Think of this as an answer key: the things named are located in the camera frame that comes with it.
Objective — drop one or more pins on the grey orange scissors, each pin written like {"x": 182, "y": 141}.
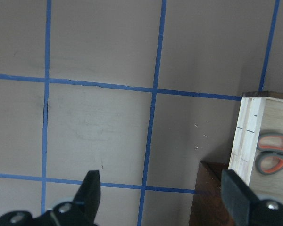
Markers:
{"x": 270, "y": 158}

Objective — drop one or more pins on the wooden drawer with white handle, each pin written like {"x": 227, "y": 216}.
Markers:
{"x": 257, "y": 152}

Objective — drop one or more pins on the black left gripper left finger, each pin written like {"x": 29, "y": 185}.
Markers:
{"x": 88, "y": 195}

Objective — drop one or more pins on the dark wooden drawer cabinet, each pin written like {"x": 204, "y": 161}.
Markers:
{"x": 207, "y": 208}

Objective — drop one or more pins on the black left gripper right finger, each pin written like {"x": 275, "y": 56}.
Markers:
{"x": 237, "y": 197}

